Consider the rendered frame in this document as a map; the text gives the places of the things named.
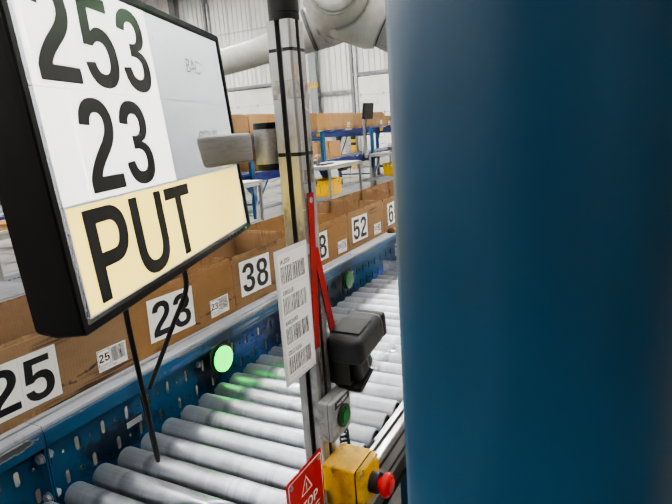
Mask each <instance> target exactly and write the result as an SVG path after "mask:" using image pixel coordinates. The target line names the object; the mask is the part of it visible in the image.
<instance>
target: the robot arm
mask: <svg viewBox="0 0 672 504"><path fill-rule="evenodd" d="M304 4H305V7H304V8H303V9H301V10H299V17H300V21H303V33H304V46H305V54H308V53H313V52H316V51H319V50H323V49H326V48H329V47H333V46H336V45H339V44H341V43H344V42H345V43H348V44H351V45H353V46H356V47H359V48H361V49H374V47H377V48H379V49H381V50H383V51H385V52H387V33H386V11H385V0H304ZM220 52H221V58H222V64H223V69H224V75H225V76H226V75H230V74H234V73H238V72H241V71H245V70H248V69H252V68H255V67H258V66H262V65H265V64H268V63H270V62H269V51H268V40H267V32H266V33H265V34H263V35H261V36H259V37H257V38H254V39H252V40H249V41H246V42H244V43H240V44H237V45H234V46H230V47H227V48H223V49H220Z"/></svg>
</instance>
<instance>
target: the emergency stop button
mask: <svg viewBox="0 0 672 504"><path fill-rule="evenodd" d="M394 487H395V479H394V476H393V474H392V473H390V472H385V473H384V475H383V476H380V477H379V479H378V483H377V489H378V491H380V495H381V497H383V498H389V497H390V496H391V495H392V493H393V491H394Z"/></svg>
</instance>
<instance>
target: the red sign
mask: <svg viewBox="0 0 672 504"><path fill-rule="evenodd" d="M285 490H286V500H287V504H326V502H327V500H328V498H327V489H324V477H323V465H322V454H321V448H319V449H318V450H317V451H316V452H315V454H314V455H313V456H312V457H311V458H310V459H309V460H308V461H307V463H306V464H305V465H304V466H303V467H302V468H301V469H300V470H299V471H298V473H297V474H296V475H295V476H294V477H293V478H292V479H291V480H290V482H289V483H288V484H287V485H286V486H285Z"/></svg>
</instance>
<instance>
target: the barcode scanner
mask: <svg viewBox="0 0 672 504"><path fill-rule="evenodd" d="M331 332H332V333H330V335H329V336H328V338H327V348H328V355H329V357H330V359H331V360H332V361H334V362H337V363H344V364H350V375H351V380H354V383H353V384H352V385H351V386H349V385H343V384H338V387H339V388H344V389H347V390H349V391H353V392H359V393H360V392H362V391H363V390H364V388H365V386H366V384H367V382H368V380H369V379H370V377H371V375H372V373H373V368H372V367H369V363H368V359H367V358H368V357H369V355H370V354H371V353H372V351H373V350H374V349H375V347H376V346H377V345H378V343H379V342H380V341H381V339H382V338H383V336H385V335H386V333H387V328H386V319H385V313H384V312H381V311H371V310H361V309H355V310H353V312H351V313H349V314H348V315H347V316H346V317H343V318H342V320H341V321H340V322H339V323H338V324H337V325H336V326H335V327H334V328H333V329H332V330H331Z"/></svg>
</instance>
